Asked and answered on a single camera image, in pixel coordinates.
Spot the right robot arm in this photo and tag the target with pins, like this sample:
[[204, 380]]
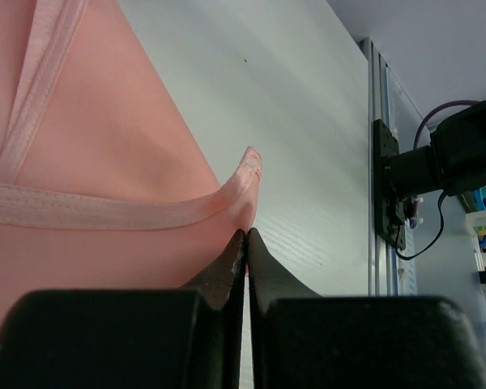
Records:
[[454, 161]]

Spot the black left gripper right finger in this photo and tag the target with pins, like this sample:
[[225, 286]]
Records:
[[301, 339]]

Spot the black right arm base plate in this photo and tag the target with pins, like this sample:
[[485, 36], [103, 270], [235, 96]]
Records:
[[389, 218]]

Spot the pink cloth napkin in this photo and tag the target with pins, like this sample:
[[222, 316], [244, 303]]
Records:
[[102, 184]]

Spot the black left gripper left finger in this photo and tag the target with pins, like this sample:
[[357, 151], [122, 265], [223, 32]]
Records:
[[188, 337]]

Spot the aluminium front rail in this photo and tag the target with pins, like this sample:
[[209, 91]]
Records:
[[388, 275]]

